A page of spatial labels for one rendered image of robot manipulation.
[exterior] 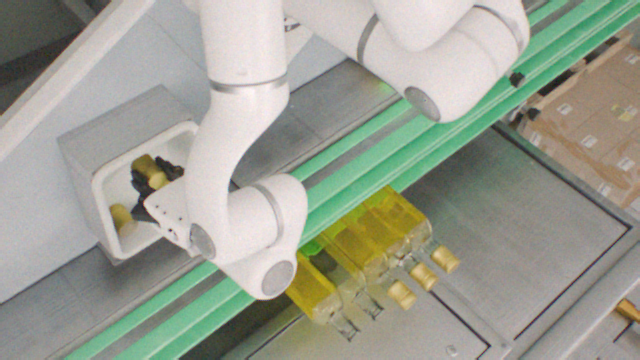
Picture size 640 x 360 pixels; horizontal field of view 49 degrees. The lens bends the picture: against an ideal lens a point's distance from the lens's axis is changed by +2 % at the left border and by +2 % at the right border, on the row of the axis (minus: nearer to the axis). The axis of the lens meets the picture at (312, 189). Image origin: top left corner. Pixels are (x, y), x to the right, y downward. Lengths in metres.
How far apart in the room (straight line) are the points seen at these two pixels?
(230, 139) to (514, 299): 0.90
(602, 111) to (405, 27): 4.53
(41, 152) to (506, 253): 0.96
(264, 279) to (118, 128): 0.33
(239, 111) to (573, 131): 4.44
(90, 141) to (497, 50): 0.55
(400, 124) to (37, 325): 0.70
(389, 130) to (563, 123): 3.87
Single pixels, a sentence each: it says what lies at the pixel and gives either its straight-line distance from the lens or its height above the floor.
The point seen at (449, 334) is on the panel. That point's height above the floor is 1.22.
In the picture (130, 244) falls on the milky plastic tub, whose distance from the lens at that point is 1.15.
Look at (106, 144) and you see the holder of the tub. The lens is 1.00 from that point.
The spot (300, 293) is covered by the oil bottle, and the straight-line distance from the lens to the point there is 1.21.
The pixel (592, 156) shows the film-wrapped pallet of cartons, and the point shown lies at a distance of 4.99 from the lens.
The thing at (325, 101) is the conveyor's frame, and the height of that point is 0.81.
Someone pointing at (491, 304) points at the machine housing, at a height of 1.23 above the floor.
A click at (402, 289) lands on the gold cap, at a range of 1.24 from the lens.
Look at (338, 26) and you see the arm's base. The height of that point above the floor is 0.94.
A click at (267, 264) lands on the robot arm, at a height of 1.10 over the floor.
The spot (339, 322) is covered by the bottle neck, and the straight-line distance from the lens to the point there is 1.20.
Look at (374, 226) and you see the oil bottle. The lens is 1.29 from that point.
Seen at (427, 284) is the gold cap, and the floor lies 1.16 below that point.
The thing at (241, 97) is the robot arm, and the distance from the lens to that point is 0.72.
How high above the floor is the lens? 1.42
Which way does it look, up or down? 24 degrees down
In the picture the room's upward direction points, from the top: 133 degrees clockwise
